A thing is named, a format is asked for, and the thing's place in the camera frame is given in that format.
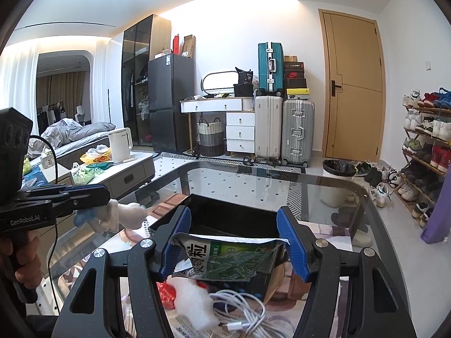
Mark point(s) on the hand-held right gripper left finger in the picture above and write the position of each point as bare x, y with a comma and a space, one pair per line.
176, 244

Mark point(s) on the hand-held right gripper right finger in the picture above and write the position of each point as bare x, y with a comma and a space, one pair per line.
292, 246

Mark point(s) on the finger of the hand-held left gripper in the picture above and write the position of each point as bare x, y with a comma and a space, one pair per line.
91, 196
65, 209

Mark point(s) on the red and white packet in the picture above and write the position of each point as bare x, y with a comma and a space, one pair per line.
166, 294

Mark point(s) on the green and white medicine packet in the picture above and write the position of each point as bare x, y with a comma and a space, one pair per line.
232, 258

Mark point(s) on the white foam piece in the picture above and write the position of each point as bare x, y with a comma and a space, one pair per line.
192, 302

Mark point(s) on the black cardboard box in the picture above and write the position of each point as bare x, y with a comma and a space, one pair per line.
232, 214

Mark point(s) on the person's left hand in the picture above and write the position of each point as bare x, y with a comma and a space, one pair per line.
22, 248

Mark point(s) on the white spiral notebook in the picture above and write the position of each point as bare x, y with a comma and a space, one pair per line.
155, 223

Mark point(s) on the yellow snack bag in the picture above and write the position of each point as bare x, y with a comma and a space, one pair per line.
95, 154

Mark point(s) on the white coffee table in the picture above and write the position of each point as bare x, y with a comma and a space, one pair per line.
134, 172

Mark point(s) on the white curtain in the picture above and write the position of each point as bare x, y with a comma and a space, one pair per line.
17, 91

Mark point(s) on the anime printed table mat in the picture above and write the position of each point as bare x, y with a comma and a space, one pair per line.
121, 241

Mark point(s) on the white electric kettle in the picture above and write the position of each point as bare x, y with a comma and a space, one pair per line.
120, 146

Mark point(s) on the pair of slippers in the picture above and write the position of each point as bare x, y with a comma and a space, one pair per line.
352, 225

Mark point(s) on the bed with grey duvet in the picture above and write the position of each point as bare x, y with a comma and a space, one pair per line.
84, 132

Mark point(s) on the pile of shoes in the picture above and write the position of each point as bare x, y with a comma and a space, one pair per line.
378, 179

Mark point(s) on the woven laundry basket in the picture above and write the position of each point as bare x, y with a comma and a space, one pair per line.
210, 137

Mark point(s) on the silver suitcase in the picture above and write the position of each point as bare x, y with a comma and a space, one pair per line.
297, 132

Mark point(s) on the white suitcase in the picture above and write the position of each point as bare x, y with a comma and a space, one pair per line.
268, 128

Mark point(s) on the dark grey refrigerator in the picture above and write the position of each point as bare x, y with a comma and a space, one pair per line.
171, 102

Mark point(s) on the dark glass wardrobe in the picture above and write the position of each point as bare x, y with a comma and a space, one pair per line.
135, 77

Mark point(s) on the white dresser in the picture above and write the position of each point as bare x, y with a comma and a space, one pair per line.
225, 105

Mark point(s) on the purple yoga mat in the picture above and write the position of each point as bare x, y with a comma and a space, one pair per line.
438, 218

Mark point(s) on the wooden shoe rack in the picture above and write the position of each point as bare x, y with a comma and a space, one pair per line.
428, 155

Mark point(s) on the oval mirror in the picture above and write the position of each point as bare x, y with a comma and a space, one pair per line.
220, 82

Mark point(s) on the stack of shoe boxes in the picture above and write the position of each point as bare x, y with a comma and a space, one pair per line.
295, 77

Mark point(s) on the wooden door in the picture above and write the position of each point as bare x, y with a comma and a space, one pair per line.
352, 88

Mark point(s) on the black bag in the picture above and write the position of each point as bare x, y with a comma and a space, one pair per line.
243, 81

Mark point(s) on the teal suitcase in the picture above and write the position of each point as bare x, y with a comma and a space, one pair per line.
270, 68

